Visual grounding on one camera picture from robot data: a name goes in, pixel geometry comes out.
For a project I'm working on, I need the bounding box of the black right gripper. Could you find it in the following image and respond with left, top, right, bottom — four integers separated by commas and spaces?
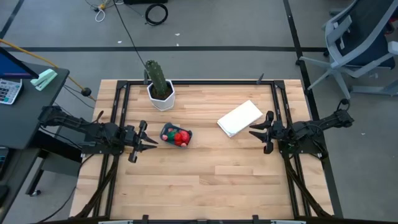
248, 110, 289, 155

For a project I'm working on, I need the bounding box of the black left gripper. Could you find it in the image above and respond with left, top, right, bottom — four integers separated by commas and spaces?
119, 120, 159, 164

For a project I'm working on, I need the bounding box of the white folded cloth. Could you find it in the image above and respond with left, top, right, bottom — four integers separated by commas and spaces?
216, 99, 264, 138

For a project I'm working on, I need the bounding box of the white hexagonal plant pot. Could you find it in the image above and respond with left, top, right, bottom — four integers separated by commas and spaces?
146, 79, 176, 112

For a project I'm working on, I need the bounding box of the green cactus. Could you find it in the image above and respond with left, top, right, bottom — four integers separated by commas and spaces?
144, 59, 169, 96

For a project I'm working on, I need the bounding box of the mint green stapler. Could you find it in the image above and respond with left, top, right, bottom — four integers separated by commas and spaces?
30, 68, 58, 92

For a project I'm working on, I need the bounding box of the black side desk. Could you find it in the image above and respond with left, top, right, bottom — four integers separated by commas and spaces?
0, 63, 70, 215

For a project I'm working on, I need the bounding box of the grey mesh office chair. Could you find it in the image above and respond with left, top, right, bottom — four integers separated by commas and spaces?
298, 0, 398, 105

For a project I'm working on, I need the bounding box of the grey calculator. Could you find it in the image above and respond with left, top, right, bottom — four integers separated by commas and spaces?
0, 78, 24, 106

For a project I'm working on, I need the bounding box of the computer monitor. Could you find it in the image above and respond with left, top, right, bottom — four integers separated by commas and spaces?
0, 46, 40, 80

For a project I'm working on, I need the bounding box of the black aluminium table frame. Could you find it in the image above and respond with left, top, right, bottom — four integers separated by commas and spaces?
70, 79, 335, 224

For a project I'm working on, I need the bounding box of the long thin black cable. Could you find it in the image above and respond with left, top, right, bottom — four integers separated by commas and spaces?
113, 0, 147, 73

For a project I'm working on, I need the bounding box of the coiled black cable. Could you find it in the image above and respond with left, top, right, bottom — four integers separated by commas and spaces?
144, 2, 169, 26

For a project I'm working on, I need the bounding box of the white cable with yellow plug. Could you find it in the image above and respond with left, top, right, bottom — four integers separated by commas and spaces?
95, 2, 107, 23

